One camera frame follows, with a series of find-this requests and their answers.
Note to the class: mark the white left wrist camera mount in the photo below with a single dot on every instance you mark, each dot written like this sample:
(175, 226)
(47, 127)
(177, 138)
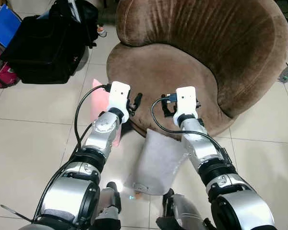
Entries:
(119, 96)

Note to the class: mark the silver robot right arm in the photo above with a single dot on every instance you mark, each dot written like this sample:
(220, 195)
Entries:
(204, 148)

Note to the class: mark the silver robot right leg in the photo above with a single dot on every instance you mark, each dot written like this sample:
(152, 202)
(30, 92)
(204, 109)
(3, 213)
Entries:
(182, 211)

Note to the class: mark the pink pillow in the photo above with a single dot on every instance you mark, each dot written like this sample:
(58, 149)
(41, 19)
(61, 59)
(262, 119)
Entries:
(100, 103)

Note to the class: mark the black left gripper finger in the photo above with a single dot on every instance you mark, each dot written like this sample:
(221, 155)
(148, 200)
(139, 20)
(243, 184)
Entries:
(138, 100)

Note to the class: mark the silver robot left leg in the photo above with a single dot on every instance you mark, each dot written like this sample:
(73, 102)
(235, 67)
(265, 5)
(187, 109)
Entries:
(108, 201)

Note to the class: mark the black fabric luggage bag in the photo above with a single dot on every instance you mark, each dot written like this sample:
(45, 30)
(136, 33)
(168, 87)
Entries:
(43, 48)

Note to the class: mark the magenta bag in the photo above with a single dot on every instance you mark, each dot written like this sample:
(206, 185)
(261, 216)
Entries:
(1, 72)

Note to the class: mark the thin grey metal tool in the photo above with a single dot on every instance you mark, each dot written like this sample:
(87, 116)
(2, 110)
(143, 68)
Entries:
(17, 213)

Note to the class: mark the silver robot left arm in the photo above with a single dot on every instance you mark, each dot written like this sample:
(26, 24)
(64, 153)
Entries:
(98, 136)

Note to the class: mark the brown round suede sofa chair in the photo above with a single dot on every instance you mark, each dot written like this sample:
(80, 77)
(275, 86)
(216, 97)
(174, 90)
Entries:
(182, 67)

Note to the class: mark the blue folder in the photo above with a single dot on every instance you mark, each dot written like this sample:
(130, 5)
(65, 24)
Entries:
(4, 24)

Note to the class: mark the grey square pillow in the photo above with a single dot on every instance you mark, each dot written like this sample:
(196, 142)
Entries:
(156, 163)

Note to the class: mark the silver robot leg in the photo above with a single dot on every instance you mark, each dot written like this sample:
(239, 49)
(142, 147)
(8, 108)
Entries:
(108, 201)
(182, 211)

